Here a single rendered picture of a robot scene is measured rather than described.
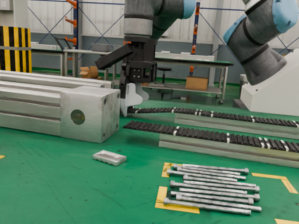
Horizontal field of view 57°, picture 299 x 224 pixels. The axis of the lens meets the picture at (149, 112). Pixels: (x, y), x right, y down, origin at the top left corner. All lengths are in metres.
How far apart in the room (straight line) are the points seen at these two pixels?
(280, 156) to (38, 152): 0.43
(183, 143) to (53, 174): 0.25
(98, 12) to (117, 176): 8.32
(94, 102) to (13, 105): 0.19
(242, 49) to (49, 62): 8.44
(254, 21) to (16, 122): 0.78
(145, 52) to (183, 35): 7.48
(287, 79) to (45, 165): 0.79
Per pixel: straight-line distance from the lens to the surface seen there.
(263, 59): 1.08
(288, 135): 0.74
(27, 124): 0.63
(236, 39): 1.07
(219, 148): 0.54
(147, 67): 0.70
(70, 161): 0.48
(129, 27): 0.72
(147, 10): 0.72
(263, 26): 1.00
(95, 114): 0.54
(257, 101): 0.99
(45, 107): 0.60
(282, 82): 1.00
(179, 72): 8.21
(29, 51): 4.10
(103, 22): 8.60
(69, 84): 0.78
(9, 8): 4.01
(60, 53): 5.75
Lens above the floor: 0.97
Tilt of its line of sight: 13 degrees down
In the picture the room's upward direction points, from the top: 4 degrees clockwise
